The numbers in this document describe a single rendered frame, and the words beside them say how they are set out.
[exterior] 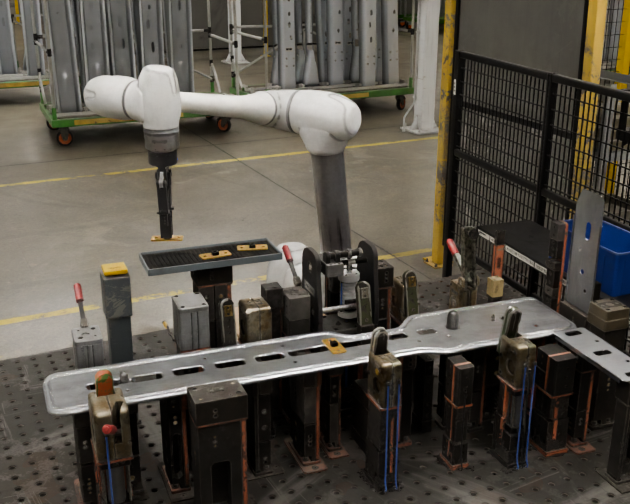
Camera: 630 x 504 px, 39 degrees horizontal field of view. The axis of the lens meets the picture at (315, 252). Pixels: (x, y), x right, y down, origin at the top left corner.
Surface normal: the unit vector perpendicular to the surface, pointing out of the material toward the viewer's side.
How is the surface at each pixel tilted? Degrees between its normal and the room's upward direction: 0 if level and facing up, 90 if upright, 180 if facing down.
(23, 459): 0
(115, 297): 90
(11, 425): 0
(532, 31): 90
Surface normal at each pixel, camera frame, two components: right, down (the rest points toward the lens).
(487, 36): -0.92, 0.15
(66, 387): 0.00, -0.94
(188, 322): 0.36, 0.33
